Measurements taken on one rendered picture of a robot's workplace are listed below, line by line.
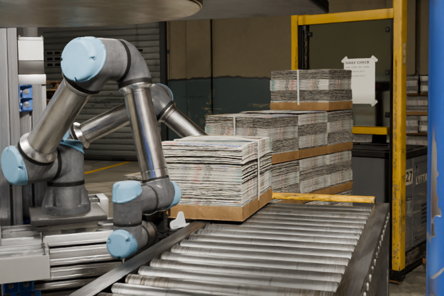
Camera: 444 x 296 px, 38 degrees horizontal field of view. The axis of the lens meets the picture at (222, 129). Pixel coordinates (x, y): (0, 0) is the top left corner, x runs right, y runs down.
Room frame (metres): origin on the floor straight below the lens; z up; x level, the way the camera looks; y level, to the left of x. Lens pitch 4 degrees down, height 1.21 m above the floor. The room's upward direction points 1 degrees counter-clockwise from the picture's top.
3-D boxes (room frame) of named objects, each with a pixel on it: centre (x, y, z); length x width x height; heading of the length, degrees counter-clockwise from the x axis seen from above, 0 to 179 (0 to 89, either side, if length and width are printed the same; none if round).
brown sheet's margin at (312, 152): (3.43, -0.33, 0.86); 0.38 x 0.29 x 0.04; 51
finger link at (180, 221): (1.89, 0.13, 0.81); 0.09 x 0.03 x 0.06; 136
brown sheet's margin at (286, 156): (3.19, -0.15, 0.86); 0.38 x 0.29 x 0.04; 52
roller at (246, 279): (1.37, -0.02, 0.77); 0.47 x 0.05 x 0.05; 72
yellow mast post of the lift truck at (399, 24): (3.80, -1.04, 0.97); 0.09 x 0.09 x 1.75; 52
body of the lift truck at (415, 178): (4.30, -1.00, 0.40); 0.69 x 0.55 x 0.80; 52
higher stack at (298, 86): (3.66, -0.51, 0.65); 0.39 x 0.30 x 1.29; 52
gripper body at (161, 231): (1.81, 0.20, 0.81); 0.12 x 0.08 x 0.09; 162
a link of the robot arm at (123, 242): (1.66, 0.25, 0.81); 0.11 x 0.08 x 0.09; 162
